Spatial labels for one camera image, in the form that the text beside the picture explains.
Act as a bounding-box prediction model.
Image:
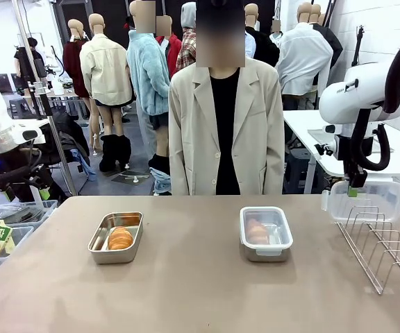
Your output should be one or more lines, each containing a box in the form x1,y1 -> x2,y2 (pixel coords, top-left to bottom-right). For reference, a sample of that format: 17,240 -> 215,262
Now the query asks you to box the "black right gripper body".
344,162 -> 369,190

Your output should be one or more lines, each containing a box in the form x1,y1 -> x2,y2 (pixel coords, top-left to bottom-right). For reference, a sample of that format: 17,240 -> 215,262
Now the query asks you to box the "clear plastic clip lid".
321,179 -> 400,225
239,205 -> 294,257

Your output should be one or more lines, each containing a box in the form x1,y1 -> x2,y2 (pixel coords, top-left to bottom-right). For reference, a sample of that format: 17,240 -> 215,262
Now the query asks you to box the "golden croissant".
107,225 -> 134,251
246,217 -> 271,246

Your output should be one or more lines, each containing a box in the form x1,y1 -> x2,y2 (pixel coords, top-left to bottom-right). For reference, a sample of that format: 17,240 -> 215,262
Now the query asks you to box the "person's right forearm beige sleeve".
168,138 -> 191,196

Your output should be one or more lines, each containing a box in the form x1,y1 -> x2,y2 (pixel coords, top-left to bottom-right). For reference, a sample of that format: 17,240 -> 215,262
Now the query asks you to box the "person's left forearm beige sleeve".
265,138 -> 286,196

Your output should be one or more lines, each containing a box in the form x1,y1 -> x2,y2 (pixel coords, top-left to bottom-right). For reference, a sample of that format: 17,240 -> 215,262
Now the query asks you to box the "clear bin with metal tools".
0,200 -> 59,226

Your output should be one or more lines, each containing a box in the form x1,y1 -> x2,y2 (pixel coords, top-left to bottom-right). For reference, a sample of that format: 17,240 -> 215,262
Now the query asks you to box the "clear plastic storage bin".
0,224 -> 36,278

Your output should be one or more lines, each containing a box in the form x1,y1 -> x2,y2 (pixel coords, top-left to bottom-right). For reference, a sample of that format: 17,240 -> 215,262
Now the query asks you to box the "white table with metal leg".
7,117 -> 53,131

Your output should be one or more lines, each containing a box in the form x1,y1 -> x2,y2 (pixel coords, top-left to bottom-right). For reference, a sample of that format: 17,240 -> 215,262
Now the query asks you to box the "grey plastic stool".
8,98 -> 31,121

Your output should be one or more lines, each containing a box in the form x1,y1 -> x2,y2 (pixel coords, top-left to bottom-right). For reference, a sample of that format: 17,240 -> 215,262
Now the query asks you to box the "dark clothes heap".
43,111 -> 92,167

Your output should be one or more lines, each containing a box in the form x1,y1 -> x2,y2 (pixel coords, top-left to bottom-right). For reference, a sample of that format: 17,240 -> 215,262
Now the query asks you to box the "cluttered background workbench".
33,78 -> 83,105

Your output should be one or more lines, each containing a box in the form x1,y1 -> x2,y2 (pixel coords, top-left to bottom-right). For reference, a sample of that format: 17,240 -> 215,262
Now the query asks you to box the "mannequin floor stand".
111,171 -> 151,185

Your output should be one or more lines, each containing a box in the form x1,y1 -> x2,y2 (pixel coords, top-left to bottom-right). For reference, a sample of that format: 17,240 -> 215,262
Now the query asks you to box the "steel rectangular container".
87,211 -> 144,265
240,207 -> 294,264

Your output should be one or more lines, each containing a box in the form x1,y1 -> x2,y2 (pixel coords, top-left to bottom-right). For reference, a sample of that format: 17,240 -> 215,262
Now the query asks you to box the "background person black top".
14,37 -> 48,91

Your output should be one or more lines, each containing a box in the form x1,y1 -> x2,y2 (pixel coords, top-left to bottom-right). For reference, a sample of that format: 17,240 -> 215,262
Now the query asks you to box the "person in beige coat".
167,0 -> 286,196

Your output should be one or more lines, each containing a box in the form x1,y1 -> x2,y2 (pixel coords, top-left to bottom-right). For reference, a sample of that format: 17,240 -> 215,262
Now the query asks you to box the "mannequin in maroon top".
62,19 -> 93,139

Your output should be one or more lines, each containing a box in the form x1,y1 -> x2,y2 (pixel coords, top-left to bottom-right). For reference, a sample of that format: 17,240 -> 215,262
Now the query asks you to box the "tall black tripod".
351,24 -> 366,67

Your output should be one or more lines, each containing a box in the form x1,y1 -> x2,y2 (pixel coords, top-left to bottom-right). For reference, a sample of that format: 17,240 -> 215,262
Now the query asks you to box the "mannequin in white shirt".
276,1 -> 335,98

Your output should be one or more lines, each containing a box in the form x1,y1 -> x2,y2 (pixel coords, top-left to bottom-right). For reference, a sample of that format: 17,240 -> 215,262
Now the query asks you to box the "mannequin in black jacket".
310,3 -> 344,70

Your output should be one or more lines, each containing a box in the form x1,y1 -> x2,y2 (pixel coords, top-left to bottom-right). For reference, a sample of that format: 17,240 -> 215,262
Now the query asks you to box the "mannequin in cream jacket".
79,12 -> 135,171

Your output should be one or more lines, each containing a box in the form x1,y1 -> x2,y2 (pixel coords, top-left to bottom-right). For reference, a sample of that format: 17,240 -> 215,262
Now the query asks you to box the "mannequin in black top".
243,3 -> 281,67

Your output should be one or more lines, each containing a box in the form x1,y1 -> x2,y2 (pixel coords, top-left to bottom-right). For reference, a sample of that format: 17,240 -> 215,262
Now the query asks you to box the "mannequin with white collar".
269,19 -> 285,48

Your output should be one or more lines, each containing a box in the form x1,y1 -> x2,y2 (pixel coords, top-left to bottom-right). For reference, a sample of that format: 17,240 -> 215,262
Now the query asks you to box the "mannequin in blue fleece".
126,0 -> 173,195

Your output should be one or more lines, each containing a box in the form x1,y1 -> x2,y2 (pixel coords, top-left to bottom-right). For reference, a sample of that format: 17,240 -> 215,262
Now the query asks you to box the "mannequin in blue shirt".
244,30 -> 257,59

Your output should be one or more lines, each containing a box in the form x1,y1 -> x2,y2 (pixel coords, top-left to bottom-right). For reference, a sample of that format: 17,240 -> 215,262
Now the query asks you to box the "mannequin in red jacket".
155,15 -> 183,79

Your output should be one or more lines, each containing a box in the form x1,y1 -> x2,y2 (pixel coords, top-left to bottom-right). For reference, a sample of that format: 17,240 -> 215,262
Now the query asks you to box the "mannequin in plaid shirt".
176,1 -> 198,72

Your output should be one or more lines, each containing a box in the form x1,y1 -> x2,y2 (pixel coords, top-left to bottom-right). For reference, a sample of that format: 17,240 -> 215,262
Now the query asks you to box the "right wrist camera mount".
313,133 -> 340,157

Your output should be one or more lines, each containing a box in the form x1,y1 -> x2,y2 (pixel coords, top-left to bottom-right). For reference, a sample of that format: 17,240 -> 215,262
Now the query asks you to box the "silver metal post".
12,0 -> 79,197

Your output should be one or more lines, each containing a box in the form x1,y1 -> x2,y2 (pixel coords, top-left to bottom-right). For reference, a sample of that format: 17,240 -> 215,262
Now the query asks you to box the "black camera stand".
13,44 -> 53,121

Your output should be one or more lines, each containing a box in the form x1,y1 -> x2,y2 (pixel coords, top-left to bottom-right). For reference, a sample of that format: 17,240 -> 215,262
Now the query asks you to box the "metal wire lid rack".
335,204 -> 400,296

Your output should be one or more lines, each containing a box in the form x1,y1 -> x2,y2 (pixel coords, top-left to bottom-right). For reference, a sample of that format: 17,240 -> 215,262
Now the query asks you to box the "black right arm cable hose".
351,23 -> 400,171

